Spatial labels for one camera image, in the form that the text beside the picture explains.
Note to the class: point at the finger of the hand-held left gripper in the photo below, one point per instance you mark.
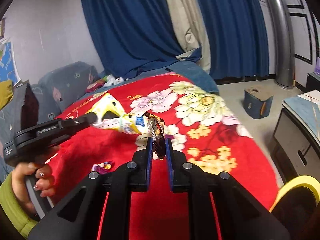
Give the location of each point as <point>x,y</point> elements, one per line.
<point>80,122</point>

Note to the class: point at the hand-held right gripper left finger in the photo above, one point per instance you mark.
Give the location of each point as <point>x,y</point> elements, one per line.
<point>149,155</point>

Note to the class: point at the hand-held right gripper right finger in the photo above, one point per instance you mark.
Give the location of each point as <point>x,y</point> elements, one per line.
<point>169,165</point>

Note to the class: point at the dark snack wrapper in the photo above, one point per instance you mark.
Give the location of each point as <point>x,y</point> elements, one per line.
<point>157,135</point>

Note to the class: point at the yellow white plastic bag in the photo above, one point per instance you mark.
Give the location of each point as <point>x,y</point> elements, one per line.
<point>130,126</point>

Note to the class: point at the yellow trash bin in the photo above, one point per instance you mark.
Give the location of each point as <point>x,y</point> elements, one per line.
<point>295,181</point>

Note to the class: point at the person's left forearm green sleeve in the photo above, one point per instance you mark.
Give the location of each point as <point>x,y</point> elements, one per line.
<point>12,212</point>

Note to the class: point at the person's left hand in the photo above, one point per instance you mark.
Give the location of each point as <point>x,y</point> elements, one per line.
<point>20,185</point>

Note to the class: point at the red floral blanket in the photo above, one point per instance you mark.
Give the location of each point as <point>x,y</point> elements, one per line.
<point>100,145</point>

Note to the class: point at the red snack packet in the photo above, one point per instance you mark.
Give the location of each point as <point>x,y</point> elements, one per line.
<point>93,86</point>

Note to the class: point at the grey-blue patterned sofa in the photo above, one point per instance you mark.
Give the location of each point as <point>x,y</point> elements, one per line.
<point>70,77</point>

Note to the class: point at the purple candy wrapper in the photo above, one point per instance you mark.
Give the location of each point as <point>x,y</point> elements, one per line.
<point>102,167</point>

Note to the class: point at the yellow cloth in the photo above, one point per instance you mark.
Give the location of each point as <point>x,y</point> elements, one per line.
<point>5,95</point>

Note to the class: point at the white crumpled cloth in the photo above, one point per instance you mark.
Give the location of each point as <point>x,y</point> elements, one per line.
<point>113,81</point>

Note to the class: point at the blue towel blanket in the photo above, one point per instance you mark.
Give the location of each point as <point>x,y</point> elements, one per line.
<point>195,77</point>

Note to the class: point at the blue storage stool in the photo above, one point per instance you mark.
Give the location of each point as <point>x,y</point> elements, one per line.
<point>257,105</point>

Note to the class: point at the wide blue curtain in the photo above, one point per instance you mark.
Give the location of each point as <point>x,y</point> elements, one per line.
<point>130,25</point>

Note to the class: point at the coffee table with drawer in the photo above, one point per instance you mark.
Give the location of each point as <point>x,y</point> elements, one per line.
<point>292,135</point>

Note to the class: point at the beige curtain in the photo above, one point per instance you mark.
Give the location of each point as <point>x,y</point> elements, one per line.
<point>187,17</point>

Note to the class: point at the narrow blue curtain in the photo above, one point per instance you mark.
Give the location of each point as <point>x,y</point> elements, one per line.
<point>232,30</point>

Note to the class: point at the dark television cabinet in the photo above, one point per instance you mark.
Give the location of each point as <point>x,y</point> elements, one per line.
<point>313,83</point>

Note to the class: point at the silver tower air conditioner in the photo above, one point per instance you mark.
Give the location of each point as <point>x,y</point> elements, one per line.
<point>282,42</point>

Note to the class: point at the blue wall poster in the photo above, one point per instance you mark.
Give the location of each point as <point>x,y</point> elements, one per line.
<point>7,65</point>

